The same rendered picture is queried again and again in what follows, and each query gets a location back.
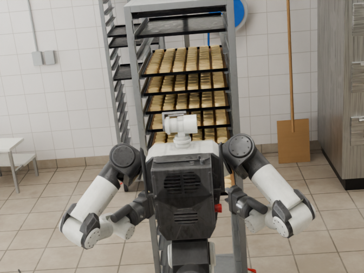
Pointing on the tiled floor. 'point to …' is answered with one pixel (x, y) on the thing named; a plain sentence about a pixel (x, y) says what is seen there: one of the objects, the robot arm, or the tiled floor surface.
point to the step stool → (6, 161)
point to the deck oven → (342, 88)
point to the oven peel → (290, 130)
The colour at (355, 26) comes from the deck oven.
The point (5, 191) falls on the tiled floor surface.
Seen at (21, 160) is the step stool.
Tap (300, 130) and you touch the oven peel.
